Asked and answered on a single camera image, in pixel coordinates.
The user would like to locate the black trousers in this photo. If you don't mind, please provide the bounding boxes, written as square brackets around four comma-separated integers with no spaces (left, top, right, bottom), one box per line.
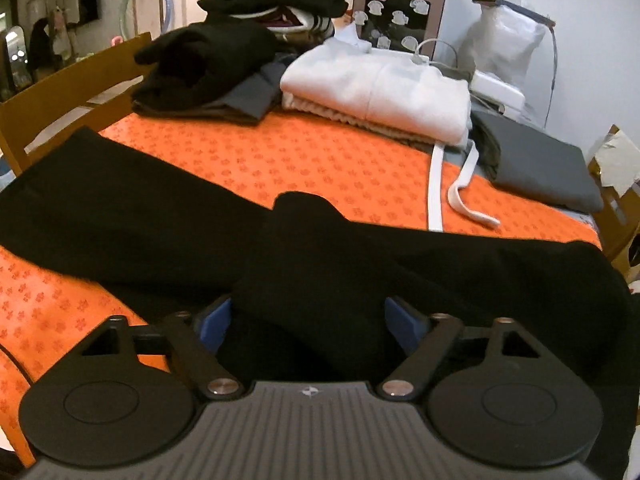
[1,128,639,479]

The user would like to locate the stack of dark folded clothes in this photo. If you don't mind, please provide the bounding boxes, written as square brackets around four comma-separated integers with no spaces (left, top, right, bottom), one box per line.
[132,0,348,125]

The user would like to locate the orange patterned tablecloth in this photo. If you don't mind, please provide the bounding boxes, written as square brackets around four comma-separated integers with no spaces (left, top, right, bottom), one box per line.
[1,113,594,444]

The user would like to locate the grey folded garment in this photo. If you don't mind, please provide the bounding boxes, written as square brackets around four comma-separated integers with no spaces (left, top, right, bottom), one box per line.
[470,110,603,214]

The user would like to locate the white folded hoodie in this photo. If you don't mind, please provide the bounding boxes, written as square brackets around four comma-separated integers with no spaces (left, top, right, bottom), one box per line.
[280,24,471,148]

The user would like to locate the wooden chair behind table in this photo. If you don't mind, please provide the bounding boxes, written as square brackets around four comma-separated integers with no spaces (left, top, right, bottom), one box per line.
[1,32,152,176]

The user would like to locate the pink water dispenser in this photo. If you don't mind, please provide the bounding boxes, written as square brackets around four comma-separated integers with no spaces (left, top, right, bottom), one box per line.
[352,0,446,58]

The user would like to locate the colourful hula hoop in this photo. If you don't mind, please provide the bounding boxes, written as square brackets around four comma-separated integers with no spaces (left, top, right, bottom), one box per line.
[118,0,175,41]

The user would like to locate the wall television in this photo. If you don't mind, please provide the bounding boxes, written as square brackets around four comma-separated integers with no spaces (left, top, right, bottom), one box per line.
[77,0,100,25]

